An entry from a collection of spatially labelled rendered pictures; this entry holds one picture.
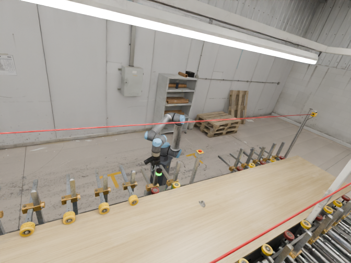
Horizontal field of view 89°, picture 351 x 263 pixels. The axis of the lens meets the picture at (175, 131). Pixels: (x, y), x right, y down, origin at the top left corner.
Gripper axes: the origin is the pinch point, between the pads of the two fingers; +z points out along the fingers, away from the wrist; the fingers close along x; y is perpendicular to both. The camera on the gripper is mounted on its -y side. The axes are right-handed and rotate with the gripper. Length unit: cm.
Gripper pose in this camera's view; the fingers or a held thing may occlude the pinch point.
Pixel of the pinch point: (151, 170)
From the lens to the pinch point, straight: 196.1
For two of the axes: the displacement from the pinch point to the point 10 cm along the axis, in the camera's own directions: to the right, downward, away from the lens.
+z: -1.7, 8.8, 4.4
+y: 8.7, -0.8, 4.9
